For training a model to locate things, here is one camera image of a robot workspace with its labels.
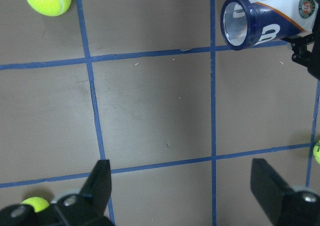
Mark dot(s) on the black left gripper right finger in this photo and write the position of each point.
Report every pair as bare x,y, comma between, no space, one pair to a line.
283,204

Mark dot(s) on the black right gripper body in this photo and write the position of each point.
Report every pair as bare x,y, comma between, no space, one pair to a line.
306,49

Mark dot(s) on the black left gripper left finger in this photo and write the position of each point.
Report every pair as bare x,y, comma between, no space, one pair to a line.
87,207

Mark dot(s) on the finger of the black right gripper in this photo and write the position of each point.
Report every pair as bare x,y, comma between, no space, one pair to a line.
291,37

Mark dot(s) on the Wilson tennis ball can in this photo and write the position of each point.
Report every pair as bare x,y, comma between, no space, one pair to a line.
246,23

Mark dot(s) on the tennis ball under left gripper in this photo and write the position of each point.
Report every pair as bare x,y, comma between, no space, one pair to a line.
38,203

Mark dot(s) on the tennis ball near left base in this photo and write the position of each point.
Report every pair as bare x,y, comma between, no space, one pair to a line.
316,152

